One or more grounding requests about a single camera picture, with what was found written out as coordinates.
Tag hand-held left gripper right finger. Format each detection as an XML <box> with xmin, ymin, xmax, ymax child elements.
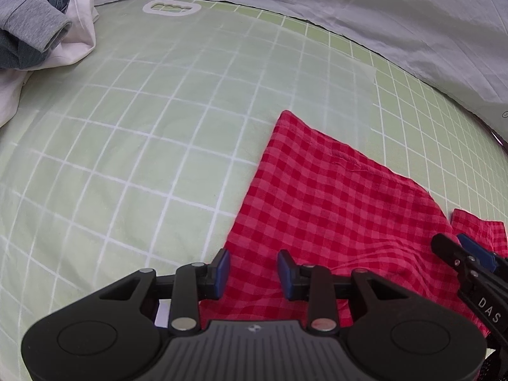
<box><xmin>277</xmin><ymin>249</ymin><xmax>409</xmax><ymax>334</ymax></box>

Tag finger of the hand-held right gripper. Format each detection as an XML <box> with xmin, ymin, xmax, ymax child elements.
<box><xmin>432</xmin><ymin>233</ymin><xmax>483</xmax><ymax>294</ymax></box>
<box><xmin>456</xmin><ymin>234</ymin><xmax>508</xmax><ymax>274</ymax></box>

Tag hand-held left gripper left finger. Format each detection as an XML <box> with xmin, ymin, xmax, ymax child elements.
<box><xmin>97</xmin><ymin>248</ymin><xmax>231</xmax><ymax>334</ymax></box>

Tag red checked shorts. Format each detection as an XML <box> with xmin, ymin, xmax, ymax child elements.
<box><xmin>198</xmin><ymin>110</ymin><xmax>508</xmax><ymax>336</ymax></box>

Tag green grid mat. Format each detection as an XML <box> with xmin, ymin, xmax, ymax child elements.
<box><xmin>0</xmin><ymin>0</ymin><xmax>508</xmax><ymax>381</ymax></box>

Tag grey printed sheet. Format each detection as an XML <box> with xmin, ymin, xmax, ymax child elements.
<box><xmin>67</xmin><ymin>0</ymin><xmax>508</xmax><ymax>147</ymax></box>

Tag white garment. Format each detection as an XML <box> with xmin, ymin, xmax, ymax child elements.
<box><xmin>0</xmin><ymin>0</ymin><xmax>100</xmax><ymax>128</ymax></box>

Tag dark blue garment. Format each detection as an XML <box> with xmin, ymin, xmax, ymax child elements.
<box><xmin>0</xmin><ymin>0</ymin><xmax>74</xmax><ymax>70</ymax></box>

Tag grey sweatshirt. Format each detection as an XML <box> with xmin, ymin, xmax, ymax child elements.
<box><xmin>0</xmin><ymin>0</ymin><xmax>80</xmax><ymax>53</ymax></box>

